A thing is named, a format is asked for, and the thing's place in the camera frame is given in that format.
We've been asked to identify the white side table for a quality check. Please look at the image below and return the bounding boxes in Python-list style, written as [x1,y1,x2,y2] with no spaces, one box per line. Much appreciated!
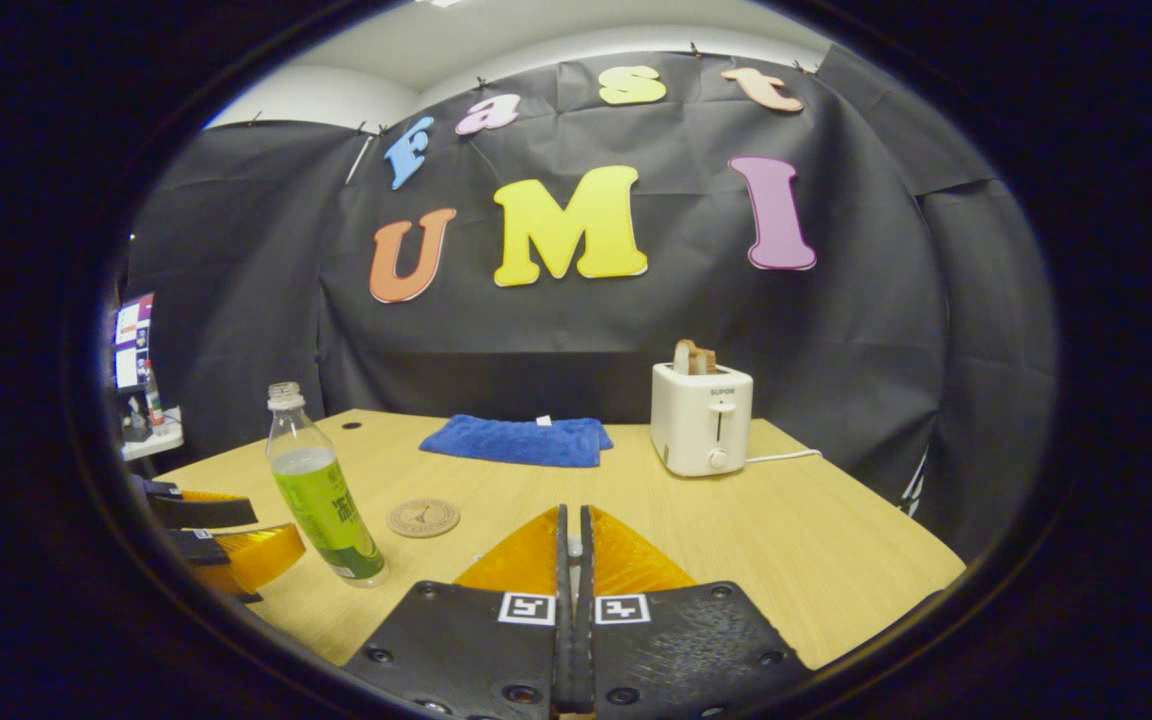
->
[121,405,185,463]

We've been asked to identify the computer monitor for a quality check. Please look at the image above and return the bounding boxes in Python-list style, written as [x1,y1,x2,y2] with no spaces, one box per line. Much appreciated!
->
[114,292,155,391]

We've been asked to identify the blue towel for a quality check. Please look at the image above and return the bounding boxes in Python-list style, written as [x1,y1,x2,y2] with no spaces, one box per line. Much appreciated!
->
[419,414,614,469]

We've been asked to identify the white toaster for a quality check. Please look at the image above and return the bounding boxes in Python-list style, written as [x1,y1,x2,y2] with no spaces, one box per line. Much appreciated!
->
[650,362,754,478]

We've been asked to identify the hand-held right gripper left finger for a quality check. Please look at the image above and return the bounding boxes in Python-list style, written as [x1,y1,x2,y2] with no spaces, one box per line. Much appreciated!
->
[341,503,577,720]

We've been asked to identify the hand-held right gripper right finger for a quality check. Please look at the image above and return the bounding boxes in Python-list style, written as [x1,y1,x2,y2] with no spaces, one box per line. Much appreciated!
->
[576,505,815,720]

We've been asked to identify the black metal tripod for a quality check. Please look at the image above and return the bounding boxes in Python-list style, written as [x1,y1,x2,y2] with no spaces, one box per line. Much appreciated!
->
[899,448,929,516]

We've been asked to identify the round wooden coaster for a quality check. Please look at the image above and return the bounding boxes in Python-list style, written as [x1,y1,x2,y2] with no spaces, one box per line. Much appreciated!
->
[386,498,461,539]

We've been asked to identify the toast slice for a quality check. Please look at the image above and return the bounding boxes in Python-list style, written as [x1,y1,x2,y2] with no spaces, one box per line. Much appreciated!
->
[673,339,718,377]

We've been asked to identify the green label water bottle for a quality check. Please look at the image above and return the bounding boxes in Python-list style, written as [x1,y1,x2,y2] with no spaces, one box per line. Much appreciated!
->
[266,381,390,588]

